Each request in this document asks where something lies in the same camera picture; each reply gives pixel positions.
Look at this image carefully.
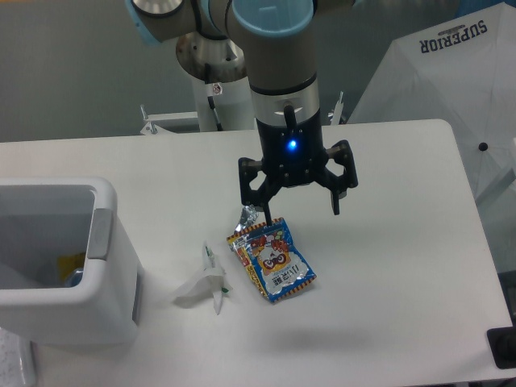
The yellow trash inside bin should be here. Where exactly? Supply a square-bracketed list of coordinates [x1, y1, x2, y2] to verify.
[56, 252, 85, 287]

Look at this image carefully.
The white trash can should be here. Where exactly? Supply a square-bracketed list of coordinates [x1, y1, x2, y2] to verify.
[1, 177, 144, 345]

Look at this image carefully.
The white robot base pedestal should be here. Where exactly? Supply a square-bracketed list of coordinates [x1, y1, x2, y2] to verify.
[139, 31, 347, 135]

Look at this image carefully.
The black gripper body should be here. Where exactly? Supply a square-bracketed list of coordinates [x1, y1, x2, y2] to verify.
[257, 112, 327, 188]

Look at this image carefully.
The black device at table edge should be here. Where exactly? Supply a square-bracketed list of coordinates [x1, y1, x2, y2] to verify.
[487, 327, 515, 369]

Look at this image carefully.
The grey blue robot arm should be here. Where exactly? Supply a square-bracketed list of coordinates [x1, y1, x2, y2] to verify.
[126, 1, 358, 214]

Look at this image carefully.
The white Superior umbrella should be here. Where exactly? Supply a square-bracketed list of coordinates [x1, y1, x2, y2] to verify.
[349, 2, 515, 196]

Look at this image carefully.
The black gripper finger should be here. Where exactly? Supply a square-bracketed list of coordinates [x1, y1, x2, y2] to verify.
[237, 156, 289, 227]
[318, 139, 359, 215]

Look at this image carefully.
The blue snack wrapper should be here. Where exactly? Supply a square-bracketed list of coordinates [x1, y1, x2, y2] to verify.
[227, 206, 317, 303]

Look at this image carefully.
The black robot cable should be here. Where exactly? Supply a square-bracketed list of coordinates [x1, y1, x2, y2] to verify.
[203, 63, 224, 132]

